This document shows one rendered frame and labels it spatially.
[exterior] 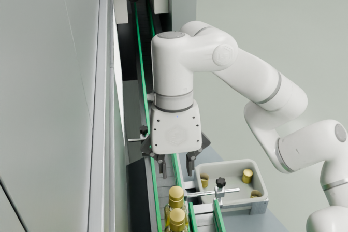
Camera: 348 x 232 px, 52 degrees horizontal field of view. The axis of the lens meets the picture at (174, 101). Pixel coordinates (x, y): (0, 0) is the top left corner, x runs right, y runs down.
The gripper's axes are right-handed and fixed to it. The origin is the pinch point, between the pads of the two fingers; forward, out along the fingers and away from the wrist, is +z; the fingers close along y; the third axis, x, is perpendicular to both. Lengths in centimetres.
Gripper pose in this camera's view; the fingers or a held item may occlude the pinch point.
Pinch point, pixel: (176, 167)
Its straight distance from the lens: 77.7
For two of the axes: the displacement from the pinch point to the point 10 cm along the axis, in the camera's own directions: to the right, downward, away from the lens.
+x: -1.2, -4.4, 8.9
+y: 9.9, -0.9, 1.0
